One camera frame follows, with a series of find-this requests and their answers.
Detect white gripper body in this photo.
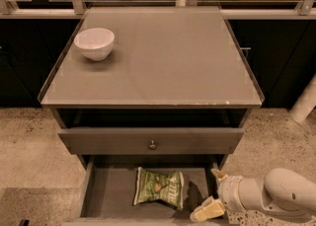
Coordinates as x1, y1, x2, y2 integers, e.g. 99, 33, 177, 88
217, 176, 245, 212

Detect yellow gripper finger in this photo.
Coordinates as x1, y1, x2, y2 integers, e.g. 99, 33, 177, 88
190, 196, 225, 222
211, 168, 228, 183

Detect green jalapeno chip bag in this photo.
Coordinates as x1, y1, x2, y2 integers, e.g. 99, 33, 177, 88
133, 167, 184, 210

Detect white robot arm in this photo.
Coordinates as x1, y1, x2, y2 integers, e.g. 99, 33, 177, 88
190, 168, 316, 223

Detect round metal drawer knob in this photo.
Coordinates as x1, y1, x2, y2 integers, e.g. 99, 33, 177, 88
148, 140, 157, 150

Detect grey drawer cabinet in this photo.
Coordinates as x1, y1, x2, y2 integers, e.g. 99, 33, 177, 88
37, 5, 266, 226

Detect open grey middle drawer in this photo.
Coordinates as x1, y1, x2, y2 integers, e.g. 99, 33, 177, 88
62, 157, 236, 226

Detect grey top drawer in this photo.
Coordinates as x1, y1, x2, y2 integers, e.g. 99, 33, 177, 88
58, 127, 244, 155

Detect white ceramic bowl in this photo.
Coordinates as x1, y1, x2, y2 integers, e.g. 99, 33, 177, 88
74, 28, 115, 61

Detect white cylindrical post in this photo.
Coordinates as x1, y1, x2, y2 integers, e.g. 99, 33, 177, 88
289, 75, 316, 122

